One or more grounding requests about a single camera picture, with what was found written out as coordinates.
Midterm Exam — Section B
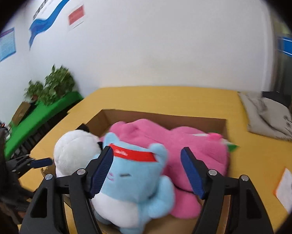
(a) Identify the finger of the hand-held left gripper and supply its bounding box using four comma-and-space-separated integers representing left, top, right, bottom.
7, 154, 54, 176

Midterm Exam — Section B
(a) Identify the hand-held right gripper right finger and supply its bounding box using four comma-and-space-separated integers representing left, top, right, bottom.
180, 147, 274, 234

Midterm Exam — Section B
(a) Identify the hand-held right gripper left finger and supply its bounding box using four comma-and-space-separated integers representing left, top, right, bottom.
19, 146, 114, 234

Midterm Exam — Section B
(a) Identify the white plush toy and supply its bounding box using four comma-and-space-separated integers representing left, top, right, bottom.
54, 124, 102, 177

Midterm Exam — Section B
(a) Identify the light blue cat plush toy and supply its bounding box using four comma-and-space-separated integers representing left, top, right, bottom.
91, 132, 176, 233

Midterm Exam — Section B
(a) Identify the brown cardboard box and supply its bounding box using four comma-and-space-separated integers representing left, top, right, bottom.
30, 108, 230, 234

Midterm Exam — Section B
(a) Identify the hot pink plush toy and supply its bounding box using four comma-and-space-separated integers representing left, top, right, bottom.
99, 119, 239, 219

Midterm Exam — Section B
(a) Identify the small cardboard box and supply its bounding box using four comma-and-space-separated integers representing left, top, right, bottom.
12, 102, 31, 125

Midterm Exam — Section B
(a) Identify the small green potted plant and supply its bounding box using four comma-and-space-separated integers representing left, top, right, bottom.
24, 80, 45, 103

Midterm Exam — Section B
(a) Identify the large green potted plant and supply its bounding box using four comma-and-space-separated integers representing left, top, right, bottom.
45, 65, 75, 103

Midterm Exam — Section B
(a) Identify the grey folded cloth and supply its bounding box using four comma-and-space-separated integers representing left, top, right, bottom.
237, 91, 292, 142

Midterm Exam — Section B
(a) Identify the white paper with orange edge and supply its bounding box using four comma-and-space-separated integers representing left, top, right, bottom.
273, 168, 292, 215

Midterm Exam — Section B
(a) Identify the black bag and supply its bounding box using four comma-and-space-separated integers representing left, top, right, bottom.
262, 91, 291, 108

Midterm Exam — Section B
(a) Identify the glass door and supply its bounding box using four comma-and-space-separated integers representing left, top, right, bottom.
270, 12, 292, 137

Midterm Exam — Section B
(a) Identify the blue door sign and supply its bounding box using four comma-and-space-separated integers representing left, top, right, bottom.
278, 36, 292, 62

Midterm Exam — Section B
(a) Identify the blue wall poster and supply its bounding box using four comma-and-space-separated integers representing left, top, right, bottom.
0, 27, 16, 62

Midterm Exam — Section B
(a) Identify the red wall poster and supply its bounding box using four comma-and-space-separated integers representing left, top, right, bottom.
67, 4, 85, 32

